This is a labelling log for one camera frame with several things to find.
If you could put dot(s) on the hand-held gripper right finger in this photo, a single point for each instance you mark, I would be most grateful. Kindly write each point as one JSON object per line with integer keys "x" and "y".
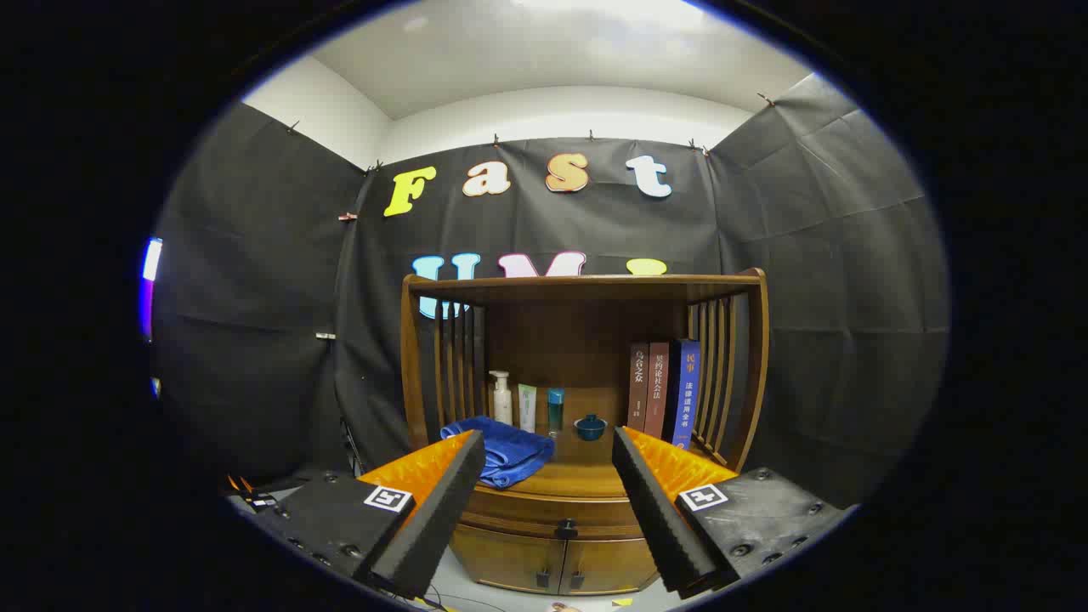
{"x": 659, "y": 527}

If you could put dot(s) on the reddish brown book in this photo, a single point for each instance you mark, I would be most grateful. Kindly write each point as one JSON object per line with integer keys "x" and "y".
{"x": 657, "y": 387}

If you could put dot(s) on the dark brown book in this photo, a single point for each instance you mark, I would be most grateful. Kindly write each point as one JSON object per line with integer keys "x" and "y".
{"x": 637, "y": 387}

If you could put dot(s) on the blue lidded teacup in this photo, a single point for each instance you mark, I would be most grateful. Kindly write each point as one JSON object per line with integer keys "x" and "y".
{"x": 591, "y": 427}

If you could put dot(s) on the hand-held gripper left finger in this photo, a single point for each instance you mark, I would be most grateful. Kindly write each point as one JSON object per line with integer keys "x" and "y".
{"x": 429, "y": 527}

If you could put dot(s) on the wooden countertop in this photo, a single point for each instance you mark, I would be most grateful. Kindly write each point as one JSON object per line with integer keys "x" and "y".
{"x": 586, "y": 476}

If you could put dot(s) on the black backdrop cloth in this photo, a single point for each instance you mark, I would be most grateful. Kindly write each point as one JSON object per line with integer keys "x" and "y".
{"x": 255, "y": 297}

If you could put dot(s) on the blue folded towel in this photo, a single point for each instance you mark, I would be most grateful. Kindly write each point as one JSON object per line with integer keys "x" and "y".
{"x": 510, "y": 450}

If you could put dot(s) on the white green tube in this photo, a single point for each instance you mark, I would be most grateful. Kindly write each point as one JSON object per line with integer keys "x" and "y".
{"x": 527, "y": 410}

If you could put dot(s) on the wooden cabinet door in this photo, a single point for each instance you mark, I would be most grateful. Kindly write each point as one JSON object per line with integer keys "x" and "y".
{"x": 506, "y": 559}
{"x": 608, "y": 565}

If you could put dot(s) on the teal bottle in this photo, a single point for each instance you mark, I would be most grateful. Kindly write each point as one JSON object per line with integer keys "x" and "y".
{"x": 555, "y": 412}

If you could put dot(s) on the blue book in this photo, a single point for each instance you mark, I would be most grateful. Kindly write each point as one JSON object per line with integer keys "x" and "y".
{"x": 686, "y": 391}

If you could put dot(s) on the white pump bottle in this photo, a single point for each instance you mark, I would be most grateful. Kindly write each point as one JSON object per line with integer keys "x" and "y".
{"x": 502, "y": 404}

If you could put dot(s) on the wooden drawer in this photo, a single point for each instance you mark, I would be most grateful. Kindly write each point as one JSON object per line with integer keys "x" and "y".
{"x": 544, "y": 510}

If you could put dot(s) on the wooden cabinet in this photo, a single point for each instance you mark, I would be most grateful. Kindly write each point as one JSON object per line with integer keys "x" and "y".
{"x": 578, "y": 331}

